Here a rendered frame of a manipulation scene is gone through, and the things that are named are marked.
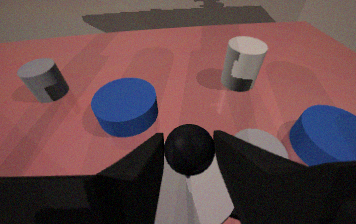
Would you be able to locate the grey cylinder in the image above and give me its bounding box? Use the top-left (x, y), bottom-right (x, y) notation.
top-left (235, 129), bottom-right (289, 159)
top-left (221, 36), bottom-right (268, 92)
top-left (17, 58), bottom-right (69, 103)

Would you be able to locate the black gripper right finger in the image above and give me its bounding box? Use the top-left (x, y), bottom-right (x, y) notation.
top-left (213, 130), bottom-right (356, 224)

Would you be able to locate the blue short cylinder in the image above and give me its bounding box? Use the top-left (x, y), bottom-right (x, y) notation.
top-left (289, 105), bottom-right (356, 166)
top-left (91, 77), bottom-right (158, 138)

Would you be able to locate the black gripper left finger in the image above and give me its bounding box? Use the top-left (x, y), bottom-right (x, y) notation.
top-left (0, 133), bottom-right (164, 224)

